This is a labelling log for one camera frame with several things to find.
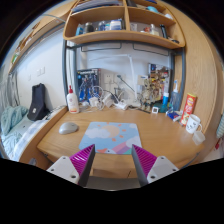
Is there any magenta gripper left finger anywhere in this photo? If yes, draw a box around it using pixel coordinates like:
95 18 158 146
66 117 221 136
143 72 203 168
46 143 97 188

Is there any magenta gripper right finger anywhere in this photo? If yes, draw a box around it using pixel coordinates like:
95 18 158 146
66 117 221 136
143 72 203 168
131 143 180 188

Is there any colourful cloud mouse pad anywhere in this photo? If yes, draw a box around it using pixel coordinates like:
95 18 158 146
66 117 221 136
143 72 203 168
79 122 142 155

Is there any grey computer mouse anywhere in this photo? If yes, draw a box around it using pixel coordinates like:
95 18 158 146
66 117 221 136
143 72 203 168
59 122 78 135

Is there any small white cube clock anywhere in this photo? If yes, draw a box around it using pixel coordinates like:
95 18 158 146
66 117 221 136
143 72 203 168
152 106 159 114

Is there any clear plastic cup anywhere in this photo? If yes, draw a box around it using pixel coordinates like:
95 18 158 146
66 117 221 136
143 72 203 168
192 131 205 145

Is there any white power strip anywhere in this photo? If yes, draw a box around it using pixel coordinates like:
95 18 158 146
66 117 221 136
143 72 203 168
114 101 128 110

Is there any white ceramic mug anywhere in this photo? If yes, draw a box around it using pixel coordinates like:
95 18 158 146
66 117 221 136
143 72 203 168
186 114 202 134

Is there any white desk lamp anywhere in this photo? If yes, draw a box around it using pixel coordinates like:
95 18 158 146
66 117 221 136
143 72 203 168
89 54 140 107

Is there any white pump lotion bottle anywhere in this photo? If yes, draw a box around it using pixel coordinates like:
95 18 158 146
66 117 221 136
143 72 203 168
67 87 79 113

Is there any black backpack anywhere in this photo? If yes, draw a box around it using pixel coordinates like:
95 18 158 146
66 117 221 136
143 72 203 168
27 83 49 121

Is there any blue white spray bottle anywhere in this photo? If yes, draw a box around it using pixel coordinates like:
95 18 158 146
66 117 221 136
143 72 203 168
170 80 179 111

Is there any red chips can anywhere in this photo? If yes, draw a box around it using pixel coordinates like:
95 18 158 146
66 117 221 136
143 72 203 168
180 93 196 126

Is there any blue robot model box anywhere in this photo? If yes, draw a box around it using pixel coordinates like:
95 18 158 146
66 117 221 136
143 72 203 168
77 68 101 102

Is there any teal blanket on bed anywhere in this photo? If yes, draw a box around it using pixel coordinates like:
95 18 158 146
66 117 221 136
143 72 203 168
1 106 28 135

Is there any wooden wall shelf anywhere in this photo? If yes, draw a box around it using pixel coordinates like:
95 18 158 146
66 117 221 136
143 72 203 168
63 0 185 50

